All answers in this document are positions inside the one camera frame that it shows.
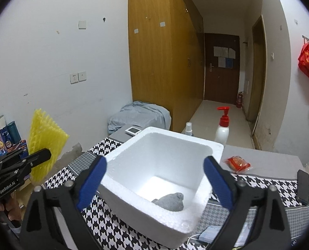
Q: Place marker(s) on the red fire extinguisher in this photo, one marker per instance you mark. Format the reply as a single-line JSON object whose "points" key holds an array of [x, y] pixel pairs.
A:
{"points": [[239, 101]]}

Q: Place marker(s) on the small clear spray bottle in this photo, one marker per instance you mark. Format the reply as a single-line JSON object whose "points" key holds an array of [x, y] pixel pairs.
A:
{"points": [[188, 129]]}

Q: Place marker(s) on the wall socket pair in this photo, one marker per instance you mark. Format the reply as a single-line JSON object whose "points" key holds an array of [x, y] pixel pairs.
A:
{"points": [[78, 77]]}

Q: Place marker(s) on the red snack packet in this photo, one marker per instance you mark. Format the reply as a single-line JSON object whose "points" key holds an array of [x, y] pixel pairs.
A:
{"points": [[237, 164]]}

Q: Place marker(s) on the dark brown entrance door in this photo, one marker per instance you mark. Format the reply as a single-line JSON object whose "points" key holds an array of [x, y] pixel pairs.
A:
{"points": [[222, 67]]}

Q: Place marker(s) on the blue face mask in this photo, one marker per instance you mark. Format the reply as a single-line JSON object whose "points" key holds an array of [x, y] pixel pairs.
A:
{"points": [[205, 235]]}

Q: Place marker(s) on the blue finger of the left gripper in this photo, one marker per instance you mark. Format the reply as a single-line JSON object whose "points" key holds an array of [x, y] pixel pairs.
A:
{"points": [[34, 158]]}

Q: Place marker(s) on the yellow foam net sheet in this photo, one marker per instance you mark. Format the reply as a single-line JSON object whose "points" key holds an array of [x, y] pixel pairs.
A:
{"points": [[45, 133]]}

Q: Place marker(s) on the black smartphone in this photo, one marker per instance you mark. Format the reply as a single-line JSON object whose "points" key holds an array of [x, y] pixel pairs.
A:
{"points": [[302, 194]]}

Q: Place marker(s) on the grey sock cloth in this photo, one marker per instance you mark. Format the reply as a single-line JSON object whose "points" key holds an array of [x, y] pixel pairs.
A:
{"points": [[171, 202]]}

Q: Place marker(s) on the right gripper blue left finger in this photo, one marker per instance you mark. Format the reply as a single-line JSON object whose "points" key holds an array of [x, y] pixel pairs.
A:
{"points": [[40, 228]]}

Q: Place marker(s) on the wooden wardrobe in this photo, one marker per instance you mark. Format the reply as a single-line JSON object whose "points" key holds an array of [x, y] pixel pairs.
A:
{"points": [[166, 50]]}

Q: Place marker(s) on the white styrofoam box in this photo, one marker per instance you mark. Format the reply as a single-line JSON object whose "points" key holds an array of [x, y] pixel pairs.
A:
{"points": [[150, 165]]}

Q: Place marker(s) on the white pump bottle red cap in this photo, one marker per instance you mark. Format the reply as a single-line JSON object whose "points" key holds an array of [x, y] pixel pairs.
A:
{"points": [[222, 131]]}

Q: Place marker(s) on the toiletry bottles on shelf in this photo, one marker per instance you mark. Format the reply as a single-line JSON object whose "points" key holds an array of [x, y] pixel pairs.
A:
{"points": [[10, 139]]}

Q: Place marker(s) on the light blue cloth-covered stool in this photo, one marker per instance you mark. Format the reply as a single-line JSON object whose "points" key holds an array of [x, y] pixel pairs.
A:
{"points": [[141, 114]]}

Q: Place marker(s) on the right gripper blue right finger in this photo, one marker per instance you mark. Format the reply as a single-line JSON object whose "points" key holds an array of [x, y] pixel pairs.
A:
{"points": [[270, 227]]}

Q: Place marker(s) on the person's left hand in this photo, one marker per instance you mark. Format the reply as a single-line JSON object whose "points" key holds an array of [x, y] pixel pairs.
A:
{"points": [[13, 209]]}

